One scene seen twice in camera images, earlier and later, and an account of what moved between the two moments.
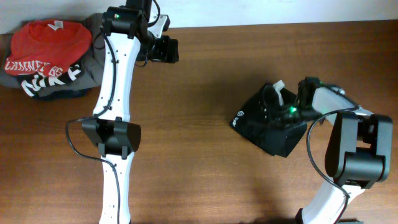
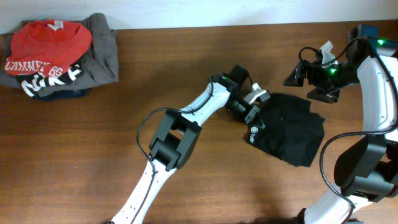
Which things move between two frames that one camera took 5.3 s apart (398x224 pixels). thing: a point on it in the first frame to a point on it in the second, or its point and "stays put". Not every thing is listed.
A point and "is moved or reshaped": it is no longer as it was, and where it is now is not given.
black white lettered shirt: [33, 83] stays put
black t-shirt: [279, 140] is moved or reshaped
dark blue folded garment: [64, 94] stays put
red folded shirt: [47, 46] stays put
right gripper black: [273, 111] to [314, 68]
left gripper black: [167, 52] to [249, 116]
